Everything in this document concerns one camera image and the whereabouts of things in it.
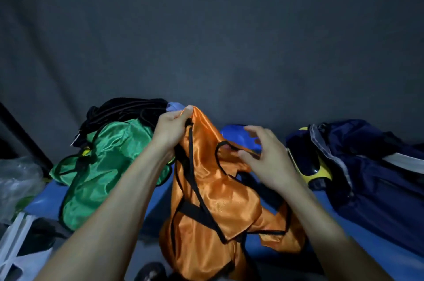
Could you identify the person's right hand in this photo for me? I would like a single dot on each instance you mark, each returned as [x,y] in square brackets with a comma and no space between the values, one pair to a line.
[275,161]

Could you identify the person's left hand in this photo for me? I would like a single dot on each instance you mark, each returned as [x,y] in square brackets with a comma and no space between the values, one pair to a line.
[169,130]

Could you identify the person's right thumb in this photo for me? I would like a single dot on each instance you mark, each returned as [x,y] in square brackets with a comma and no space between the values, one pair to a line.
[248,160]

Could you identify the person's left thumb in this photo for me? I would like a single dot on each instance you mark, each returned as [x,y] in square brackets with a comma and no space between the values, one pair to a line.
[184,114]

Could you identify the orange satin garment black trim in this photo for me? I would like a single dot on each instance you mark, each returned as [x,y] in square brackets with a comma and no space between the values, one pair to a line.
[212,204]

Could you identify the person's left forearm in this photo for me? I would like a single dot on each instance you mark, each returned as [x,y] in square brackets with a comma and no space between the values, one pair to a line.
[109,221]

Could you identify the person's right forearm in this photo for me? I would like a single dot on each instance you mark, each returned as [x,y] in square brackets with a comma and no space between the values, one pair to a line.
[328,237]

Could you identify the light blue cloth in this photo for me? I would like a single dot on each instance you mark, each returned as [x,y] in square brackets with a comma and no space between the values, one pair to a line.
[174,106]

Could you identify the bright blue satin garment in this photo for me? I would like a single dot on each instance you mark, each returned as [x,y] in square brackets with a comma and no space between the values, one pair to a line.
[237,136]

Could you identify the yellow and navy garment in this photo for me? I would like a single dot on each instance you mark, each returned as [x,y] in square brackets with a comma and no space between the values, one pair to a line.
[314,174]

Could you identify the green satin garment black trim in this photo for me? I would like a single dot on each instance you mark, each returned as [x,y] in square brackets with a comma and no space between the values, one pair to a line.
[112,165]

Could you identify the navy jacket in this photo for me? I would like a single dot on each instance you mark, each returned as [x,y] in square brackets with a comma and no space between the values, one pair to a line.
[374,191]

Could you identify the black shoe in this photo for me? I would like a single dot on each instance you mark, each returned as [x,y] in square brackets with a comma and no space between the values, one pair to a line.
[152,272]

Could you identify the black pole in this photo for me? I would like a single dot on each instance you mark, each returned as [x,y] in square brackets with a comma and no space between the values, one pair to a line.
[23,138]

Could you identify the clear plastic bag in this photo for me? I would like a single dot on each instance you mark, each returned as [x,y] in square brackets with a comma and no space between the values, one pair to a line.
[18,181]

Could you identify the white bag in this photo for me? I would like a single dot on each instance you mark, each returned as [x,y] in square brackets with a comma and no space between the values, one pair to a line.
[20,257]

